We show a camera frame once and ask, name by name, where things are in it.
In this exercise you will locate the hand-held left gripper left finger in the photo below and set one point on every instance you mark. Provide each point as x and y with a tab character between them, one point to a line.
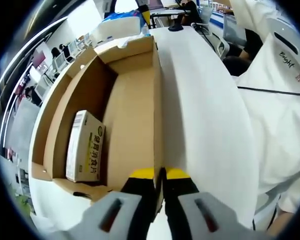
140	185

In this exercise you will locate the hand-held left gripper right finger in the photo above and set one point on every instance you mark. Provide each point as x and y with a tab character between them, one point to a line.
180	185

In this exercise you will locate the blue tissue pack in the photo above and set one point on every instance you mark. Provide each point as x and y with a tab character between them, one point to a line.
120	27

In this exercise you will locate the small white printed carton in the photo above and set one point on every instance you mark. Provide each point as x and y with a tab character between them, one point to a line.
86	150

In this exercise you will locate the brown cardboard shoe box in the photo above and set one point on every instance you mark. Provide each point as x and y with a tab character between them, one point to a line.
130	112

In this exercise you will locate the black domed stand base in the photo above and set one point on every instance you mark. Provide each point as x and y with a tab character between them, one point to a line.
175	28

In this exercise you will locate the white office chair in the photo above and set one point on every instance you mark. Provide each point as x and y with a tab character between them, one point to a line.
221	46

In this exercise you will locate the person's dark trousers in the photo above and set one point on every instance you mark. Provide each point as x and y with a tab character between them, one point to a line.
236	66

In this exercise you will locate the person in white shirt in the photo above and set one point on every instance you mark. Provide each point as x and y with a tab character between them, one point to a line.
277	137

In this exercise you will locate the potted green plant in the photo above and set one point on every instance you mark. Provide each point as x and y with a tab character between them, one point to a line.
23	202

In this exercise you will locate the white chest device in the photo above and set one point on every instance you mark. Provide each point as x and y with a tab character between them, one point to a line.
287	27

